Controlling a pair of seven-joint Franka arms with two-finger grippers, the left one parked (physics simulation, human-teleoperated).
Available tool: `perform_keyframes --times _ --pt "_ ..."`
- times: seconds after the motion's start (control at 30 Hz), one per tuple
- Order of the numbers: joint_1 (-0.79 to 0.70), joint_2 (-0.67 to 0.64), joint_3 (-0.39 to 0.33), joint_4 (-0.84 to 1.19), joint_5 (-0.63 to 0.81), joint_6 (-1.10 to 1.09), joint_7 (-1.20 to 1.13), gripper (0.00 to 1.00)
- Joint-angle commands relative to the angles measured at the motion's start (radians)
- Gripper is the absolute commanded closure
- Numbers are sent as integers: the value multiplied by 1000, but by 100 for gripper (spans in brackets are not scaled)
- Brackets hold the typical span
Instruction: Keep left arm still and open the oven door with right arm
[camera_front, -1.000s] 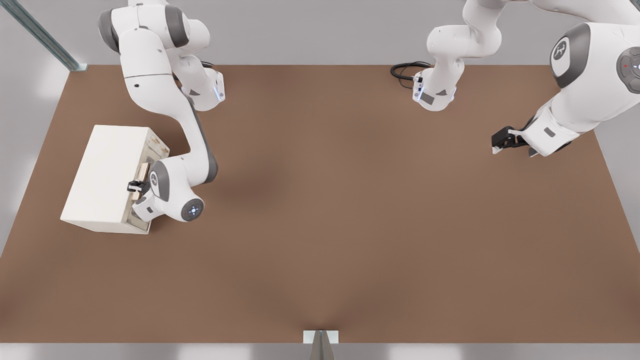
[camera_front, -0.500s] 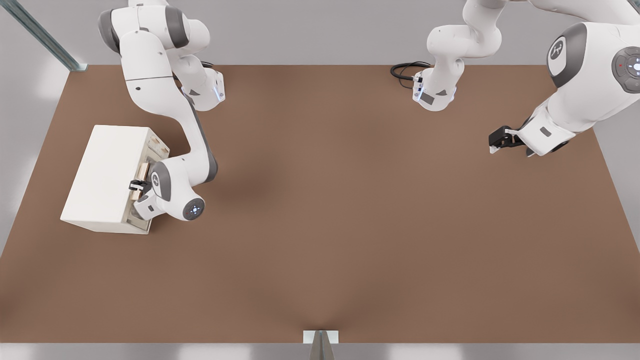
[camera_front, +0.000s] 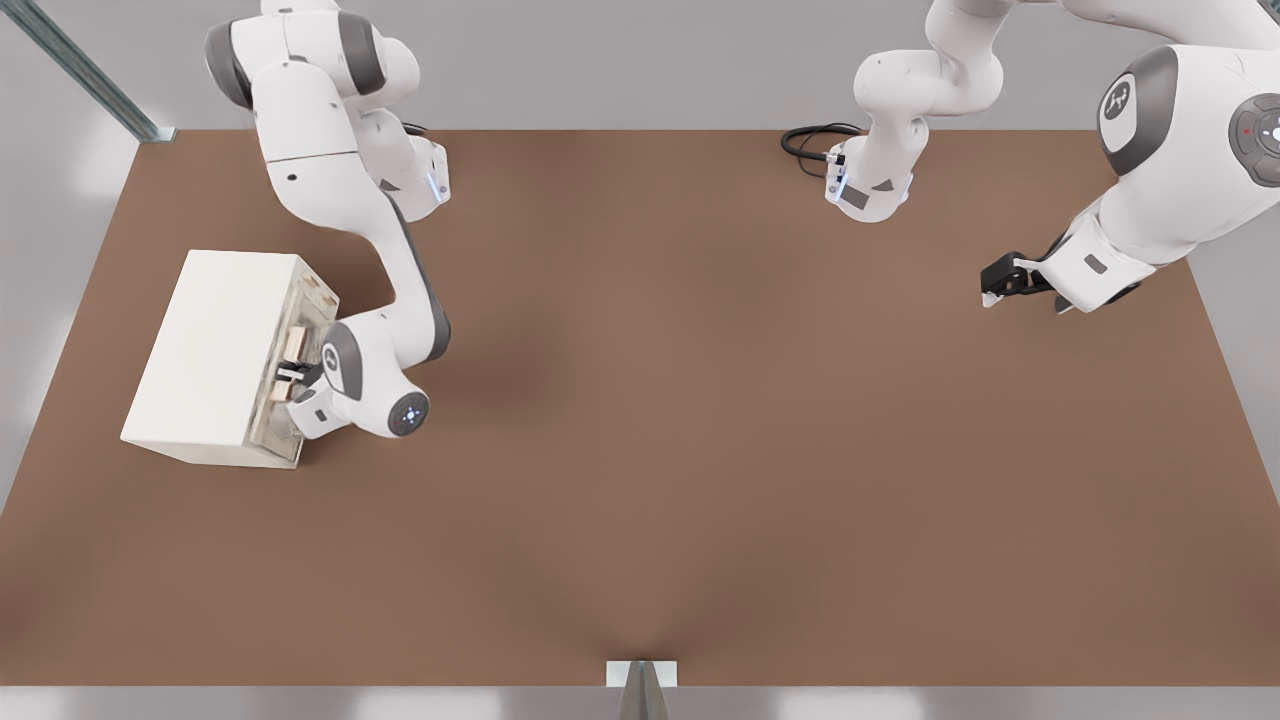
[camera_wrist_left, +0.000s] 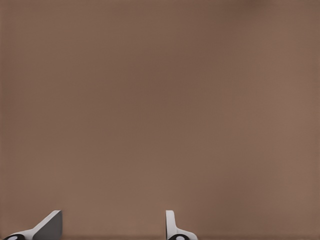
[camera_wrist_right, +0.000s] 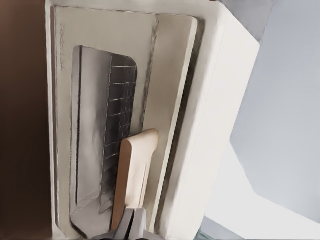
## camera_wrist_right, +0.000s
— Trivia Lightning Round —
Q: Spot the pale oven door handle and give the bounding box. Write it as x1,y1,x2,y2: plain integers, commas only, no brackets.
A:
109,128,161,232

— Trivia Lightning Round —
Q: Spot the white oven door with window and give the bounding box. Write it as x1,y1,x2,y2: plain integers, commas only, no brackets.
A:
53,5,201,239

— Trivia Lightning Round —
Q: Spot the white oven body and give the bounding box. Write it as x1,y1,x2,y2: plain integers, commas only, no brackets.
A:
44,0,261,240

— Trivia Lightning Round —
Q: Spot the pale blue-green tray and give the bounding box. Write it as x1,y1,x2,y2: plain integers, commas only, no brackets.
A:
196,224,209,240

